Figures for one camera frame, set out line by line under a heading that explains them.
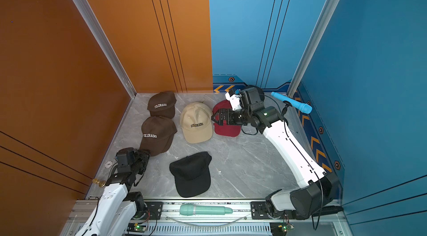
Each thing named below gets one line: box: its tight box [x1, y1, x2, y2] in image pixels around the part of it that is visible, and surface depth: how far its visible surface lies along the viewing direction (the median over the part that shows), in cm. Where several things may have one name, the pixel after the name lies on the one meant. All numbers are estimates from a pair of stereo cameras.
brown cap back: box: [147, 91, 177, 120], surface depth 111 cm
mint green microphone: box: [179, 203, 233, 217], surface depth 73 cm
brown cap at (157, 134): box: [139, 116, 178, 157], surface depth 93 cm
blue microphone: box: [270, 91, 313, 115], surface depth 83 cm
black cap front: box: [169, 151, 212, 198], surface depth 83 cm
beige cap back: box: [180, 102, 213, 144], surface depth 98 cm
